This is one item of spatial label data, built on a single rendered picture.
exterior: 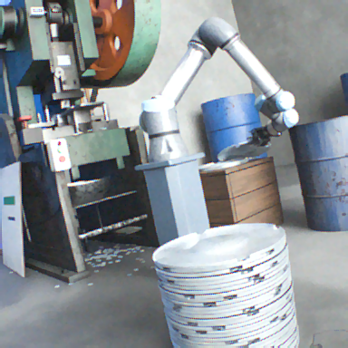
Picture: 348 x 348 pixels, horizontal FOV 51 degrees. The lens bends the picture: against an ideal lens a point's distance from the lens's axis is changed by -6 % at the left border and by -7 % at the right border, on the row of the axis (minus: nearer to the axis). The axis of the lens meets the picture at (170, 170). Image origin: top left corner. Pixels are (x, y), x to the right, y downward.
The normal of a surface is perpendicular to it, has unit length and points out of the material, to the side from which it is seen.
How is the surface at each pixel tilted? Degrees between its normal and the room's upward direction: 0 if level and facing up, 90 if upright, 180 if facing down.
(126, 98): 90
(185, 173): 90
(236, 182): 90
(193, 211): 90
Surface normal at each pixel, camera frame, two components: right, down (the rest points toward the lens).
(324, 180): -0.70, 0.22
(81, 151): 0.64, -0.09
